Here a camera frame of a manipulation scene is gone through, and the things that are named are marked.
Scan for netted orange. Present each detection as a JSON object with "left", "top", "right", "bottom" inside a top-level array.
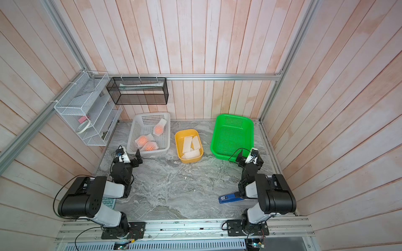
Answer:
[
  {"left": 135, "top": 134, "right": 154, "bottom": 149},
  {"left": 153, "top": 119, "right": 167, "bottom": 136},
  {"left": 141, "top": 141, "right": 159, "bottom": 152}
]

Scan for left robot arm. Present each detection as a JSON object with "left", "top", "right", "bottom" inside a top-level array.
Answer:
[{"left": 53, "top": 146, "right": 144, "bottom": 239}]

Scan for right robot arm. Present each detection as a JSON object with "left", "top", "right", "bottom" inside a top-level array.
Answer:
[{"left": 234, "top": 148, "right": 297, "bottom": 235}]

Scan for white foam net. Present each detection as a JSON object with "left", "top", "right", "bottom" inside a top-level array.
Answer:
[
  {"left": 192, "top": 136, "right": 201, "bottom": 150},
  {"left": 182, "top": 149, "right": 201, "bottom": 160},
  {"left": 182, "top": 136, "right": 193, "bottom": 154}
]

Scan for white plastic basket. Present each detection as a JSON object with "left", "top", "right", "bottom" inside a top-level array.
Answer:
[{"left": 126, "top": 112, "right": 171, "bottom": 158}]

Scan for green plastic basket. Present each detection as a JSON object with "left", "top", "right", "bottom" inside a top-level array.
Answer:
[{"left": 210, "top": 114, "right": 254, "bottom": 162}]

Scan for blue black stapler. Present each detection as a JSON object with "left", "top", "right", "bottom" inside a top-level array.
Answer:
[{"left": 218, "top": 192, "right": 243, "bottom": 204}]

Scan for yellow plastic tub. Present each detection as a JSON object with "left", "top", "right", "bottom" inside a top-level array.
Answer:
[{"left": 175, "top": 129, "right": 204, "bottom": 164}]

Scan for white tape roll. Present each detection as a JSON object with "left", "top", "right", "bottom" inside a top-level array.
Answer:
[{"left": 76, "top": 120, "right": 91, "bottom": 134}]

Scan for pink box on shelf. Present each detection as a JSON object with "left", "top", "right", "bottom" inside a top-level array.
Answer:
[{"left": 78, "top": 116, "right": 89, "bottom": 124}]

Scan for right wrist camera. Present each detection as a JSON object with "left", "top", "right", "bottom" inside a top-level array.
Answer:
[{"left": 245, "top": 149, "right": 258, "bottom": 164}]

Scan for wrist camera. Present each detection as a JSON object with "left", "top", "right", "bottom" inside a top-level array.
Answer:
[
  {"left": 115, "top": 145, "right": 130, "bottom": 163},
  {"left": 245, "top": 149, "right": 258, "bottom": 164}
]

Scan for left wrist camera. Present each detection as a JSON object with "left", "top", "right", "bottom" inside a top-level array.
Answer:
[{"left": 115, "top": 145, "right": 130, "bottom": 163}]

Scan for white wire shelf rack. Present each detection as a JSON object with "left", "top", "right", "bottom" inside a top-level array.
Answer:
[{"left": 54, "top": 71, "right": 122, "bottom": 146}]

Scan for black wire mesh basket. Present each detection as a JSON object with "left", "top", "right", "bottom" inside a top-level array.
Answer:
[{"left": 106, "top": 76, "right": 169, "bottom": 105}]

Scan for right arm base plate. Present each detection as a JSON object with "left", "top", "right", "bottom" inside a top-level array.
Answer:
[{"left": 222, "top": 220, "right": 270, "bottom": 237}]

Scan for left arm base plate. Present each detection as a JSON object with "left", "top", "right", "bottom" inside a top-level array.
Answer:
[{"left": 101, "top": 222, "right": 146, "bottom": 240}]

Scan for aluminium front rail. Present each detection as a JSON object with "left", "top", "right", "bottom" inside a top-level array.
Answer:
[{"left": 54, "top": 215, "right": 315, "bottom": 244}]

